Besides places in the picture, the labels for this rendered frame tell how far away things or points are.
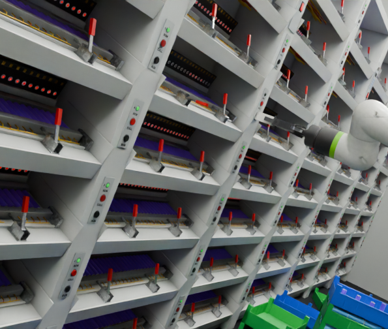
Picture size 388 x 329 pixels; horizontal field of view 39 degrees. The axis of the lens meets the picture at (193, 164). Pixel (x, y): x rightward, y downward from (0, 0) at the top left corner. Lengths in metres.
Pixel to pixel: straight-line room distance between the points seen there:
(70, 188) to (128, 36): 0.39
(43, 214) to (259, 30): 1.03
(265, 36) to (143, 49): 0.75
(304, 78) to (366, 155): 0.92
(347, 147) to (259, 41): 0.48
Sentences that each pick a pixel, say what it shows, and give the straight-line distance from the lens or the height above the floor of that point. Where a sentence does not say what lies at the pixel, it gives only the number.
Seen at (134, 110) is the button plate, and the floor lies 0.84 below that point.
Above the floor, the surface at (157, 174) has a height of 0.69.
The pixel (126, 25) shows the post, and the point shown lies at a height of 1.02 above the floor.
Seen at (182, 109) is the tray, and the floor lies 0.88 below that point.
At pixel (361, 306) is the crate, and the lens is 2.29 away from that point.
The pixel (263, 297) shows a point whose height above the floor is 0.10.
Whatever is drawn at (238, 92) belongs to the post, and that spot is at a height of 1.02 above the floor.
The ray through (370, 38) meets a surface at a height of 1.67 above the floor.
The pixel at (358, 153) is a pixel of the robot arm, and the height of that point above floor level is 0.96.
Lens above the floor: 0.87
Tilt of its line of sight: 4 degrees down
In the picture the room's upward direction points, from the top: 22 degrees clockwise
